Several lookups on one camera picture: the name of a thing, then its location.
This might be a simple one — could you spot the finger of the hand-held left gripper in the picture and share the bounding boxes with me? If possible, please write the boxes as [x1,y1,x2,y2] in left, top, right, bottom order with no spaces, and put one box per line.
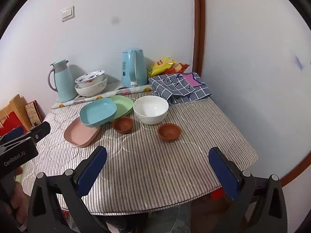
[24,121,51,143]
[0,126,27,144]

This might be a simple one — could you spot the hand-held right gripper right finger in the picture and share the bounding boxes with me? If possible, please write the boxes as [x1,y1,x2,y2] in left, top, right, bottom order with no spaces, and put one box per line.
[208,147,288,233]

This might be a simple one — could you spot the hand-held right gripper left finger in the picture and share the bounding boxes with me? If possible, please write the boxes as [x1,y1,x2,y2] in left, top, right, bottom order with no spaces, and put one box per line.
[27,146,112,233]

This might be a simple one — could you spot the small brown bowl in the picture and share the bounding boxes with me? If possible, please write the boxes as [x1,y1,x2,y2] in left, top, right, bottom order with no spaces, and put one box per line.
[112,116,134,135]
[157,123,182,142]

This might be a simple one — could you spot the green plate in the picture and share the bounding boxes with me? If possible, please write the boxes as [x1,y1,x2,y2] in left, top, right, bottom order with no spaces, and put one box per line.
[109,95,134,117]

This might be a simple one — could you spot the person's left hand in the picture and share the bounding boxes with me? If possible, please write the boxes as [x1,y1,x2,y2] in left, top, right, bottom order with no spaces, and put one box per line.
[11,166,29,227]

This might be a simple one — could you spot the red paper bag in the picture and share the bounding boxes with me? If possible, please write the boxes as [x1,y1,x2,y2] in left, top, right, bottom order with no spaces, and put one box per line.
[0,113,25,137]

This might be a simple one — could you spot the patterned box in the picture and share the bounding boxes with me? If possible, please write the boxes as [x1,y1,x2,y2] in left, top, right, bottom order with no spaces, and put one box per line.
[25,100,45,128]

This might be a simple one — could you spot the brown paper bag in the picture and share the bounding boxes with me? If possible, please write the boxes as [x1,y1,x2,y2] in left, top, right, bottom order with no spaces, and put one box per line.
[0,94,33,131]

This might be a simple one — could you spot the pink plate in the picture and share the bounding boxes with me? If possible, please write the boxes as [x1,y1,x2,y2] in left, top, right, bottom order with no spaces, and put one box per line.
[64,117,101,148]

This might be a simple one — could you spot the light blue thermos jug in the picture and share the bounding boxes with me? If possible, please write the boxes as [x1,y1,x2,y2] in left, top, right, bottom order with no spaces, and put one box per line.
[48,59,79,103]

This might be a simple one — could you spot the blue plate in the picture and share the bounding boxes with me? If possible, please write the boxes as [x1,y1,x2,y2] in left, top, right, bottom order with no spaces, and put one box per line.
[79,98,117,128]

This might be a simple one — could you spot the striped quilted cloth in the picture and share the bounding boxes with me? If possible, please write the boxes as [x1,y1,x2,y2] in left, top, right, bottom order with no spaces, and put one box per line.
[21,87,259,215]

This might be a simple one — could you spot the large white bowl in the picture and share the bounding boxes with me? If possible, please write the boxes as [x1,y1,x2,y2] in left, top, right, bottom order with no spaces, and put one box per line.
[74,76,108,97]

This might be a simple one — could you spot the brown wooden trim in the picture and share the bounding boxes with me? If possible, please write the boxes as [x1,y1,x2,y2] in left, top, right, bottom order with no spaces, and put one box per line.
[279,148,311,188]

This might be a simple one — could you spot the rolled fruit print table cover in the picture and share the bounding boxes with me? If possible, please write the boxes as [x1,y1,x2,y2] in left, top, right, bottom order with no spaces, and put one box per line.
[52,85,152,110]

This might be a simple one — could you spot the blue crane print bowl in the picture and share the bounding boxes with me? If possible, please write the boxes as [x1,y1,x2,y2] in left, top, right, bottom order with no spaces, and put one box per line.
[75,70,106,87]

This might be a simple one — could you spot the grey checked cloth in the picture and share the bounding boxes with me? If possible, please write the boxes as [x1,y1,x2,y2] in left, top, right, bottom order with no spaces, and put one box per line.
[148,72,213,106]

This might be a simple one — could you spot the light blue electric kettle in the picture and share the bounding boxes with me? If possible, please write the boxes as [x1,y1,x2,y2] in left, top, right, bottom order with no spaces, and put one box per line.
[121,48,149,88]

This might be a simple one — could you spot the red snack bag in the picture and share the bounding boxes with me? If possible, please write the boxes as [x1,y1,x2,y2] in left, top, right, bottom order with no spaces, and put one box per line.
[168,63,190,75]

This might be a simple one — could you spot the yellow chip bag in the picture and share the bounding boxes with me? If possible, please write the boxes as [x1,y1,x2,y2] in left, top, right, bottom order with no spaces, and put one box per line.
[147,57,179,78]

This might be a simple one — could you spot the white light switch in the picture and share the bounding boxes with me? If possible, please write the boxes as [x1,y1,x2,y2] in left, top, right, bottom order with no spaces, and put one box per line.
[61,5,75,22]

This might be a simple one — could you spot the brown wooden door frame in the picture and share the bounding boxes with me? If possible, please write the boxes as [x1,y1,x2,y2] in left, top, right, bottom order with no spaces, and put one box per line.
[193,0,206,78]

